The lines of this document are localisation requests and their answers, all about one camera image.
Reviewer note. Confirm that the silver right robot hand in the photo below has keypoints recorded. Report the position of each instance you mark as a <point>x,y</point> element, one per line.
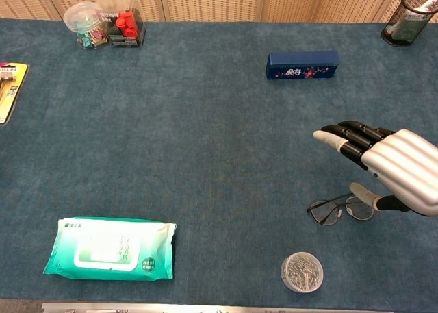
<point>400,165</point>

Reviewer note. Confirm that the thin-framed eyeglasses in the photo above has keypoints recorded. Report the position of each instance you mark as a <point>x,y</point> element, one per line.
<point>323,213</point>

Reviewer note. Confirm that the blue rectangular glasses case box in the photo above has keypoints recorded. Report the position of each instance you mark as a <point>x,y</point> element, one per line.
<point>301,64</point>

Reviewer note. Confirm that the black mesh pen holder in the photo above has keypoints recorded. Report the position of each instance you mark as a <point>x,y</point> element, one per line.
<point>400,28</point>

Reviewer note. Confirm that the round clear container of pins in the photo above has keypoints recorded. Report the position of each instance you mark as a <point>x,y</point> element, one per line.
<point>302,273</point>

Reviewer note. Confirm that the red white marker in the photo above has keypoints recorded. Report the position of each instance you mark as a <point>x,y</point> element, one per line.
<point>426,5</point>

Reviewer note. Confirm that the woven wicker folding screen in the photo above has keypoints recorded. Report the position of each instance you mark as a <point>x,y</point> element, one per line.
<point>219,1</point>

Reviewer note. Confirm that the green white wet wipes pack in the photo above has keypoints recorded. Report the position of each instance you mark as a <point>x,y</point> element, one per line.
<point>102,248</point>

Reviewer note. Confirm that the clear box with red pieces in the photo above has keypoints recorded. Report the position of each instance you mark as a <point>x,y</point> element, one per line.
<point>125,25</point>

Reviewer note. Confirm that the clear jar of binder clips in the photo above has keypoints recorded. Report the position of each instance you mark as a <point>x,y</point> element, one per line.
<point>82,22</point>

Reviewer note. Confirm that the yellow razor blister pack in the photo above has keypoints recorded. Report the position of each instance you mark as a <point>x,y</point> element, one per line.
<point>10,94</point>

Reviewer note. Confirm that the silver metal table edge rail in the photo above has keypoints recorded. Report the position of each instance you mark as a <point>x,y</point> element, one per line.
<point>205,308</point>

